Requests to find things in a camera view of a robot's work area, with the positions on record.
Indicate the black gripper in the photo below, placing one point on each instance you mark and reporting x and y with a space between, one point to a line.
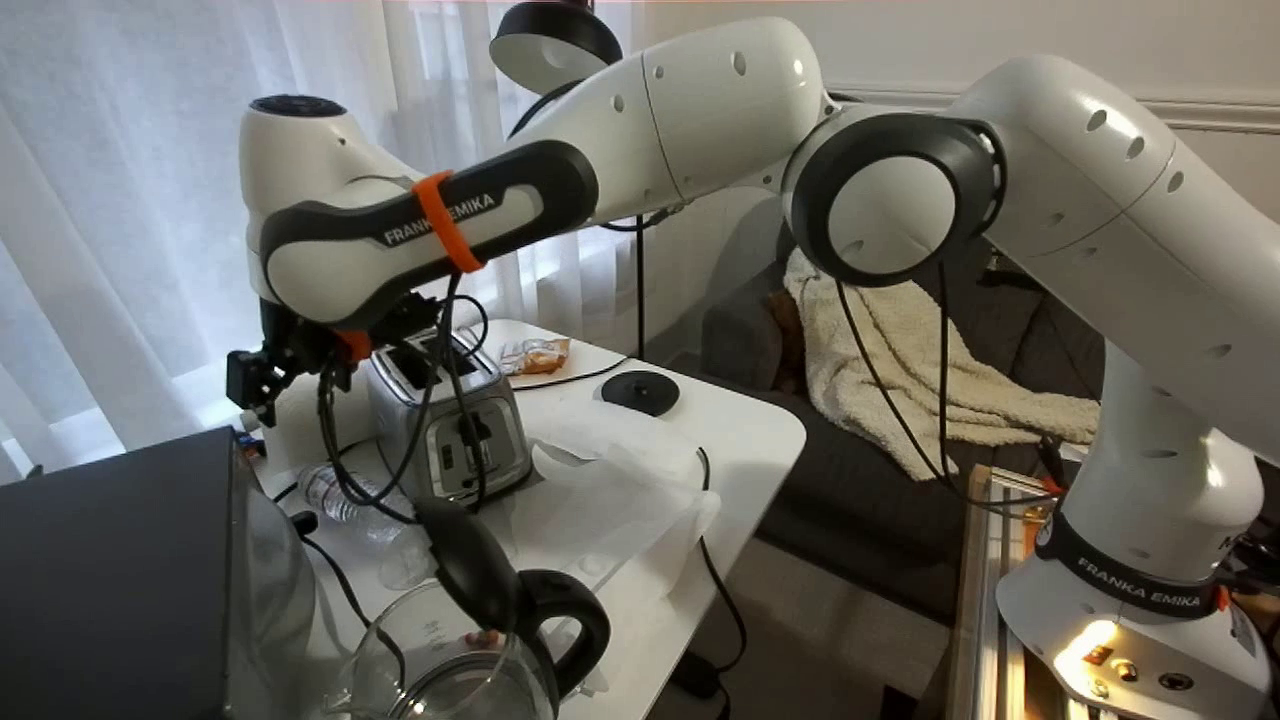
304 341

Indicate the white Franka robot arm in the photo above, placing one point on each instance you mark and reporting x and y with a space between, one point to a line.
1132 240

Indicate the silver two-slot toaster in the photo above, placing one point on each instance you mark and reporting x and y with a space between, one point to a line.
487 455

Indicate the white sheer curtain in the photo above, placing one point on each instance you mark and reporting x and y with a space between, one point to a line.
106 200

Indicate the black round kettle base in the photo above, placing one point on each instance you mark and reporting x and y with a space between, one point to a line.
640 390

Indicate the black desk lamp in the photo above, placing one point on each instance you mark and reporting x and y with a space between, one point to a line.
547 54

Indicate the dark sofa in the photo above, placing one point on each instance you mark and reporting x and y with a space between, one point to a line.
852 505

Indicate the beige towel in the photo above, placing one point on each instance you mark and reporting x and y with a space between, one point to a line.
1001 403

